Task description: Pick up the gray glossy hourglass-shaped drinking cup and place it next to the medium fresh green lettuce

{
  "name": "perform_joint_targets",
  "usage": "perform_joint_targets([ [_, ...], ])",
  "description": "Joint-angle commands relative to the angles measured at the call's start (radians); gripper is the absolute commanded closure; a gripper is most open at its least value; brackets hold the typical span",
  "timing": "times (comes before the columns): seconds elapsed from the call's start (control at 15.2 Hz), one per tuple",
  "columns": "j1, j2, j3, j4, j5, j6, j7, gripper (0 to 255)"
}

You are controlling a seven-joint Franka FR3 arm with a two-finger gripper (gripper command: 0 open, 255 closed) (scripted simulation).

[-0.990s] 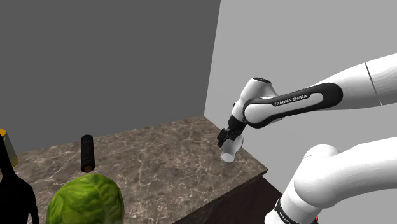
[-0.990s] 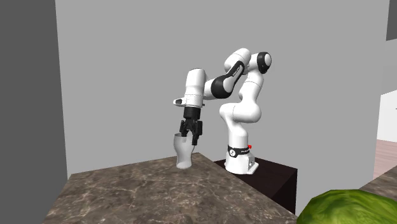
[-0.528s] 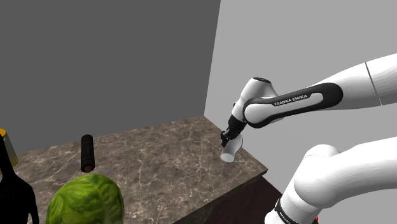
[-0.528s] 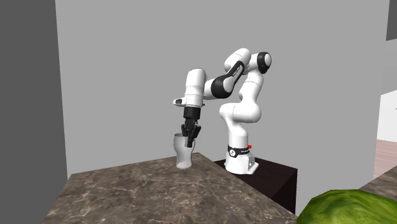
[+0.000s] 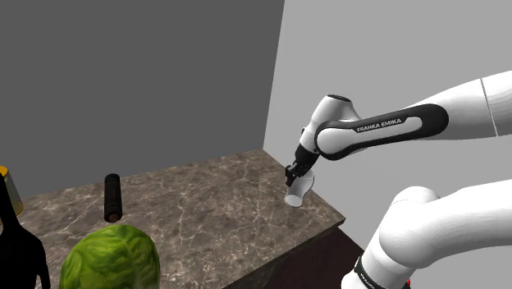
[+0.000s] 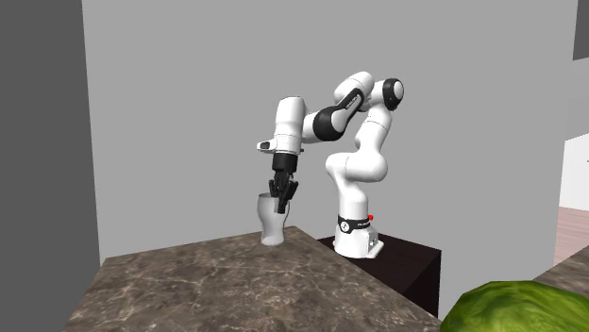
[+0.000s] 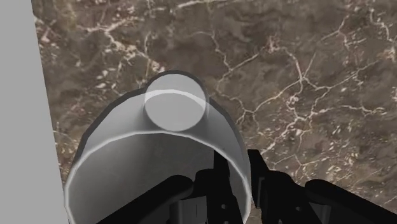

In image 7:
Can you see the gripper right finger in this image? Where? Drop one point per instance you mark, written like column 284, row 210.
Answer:
column 279, row 192

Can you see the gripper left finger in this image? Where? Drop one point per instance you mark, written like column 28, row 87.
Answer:
column 217, row 189

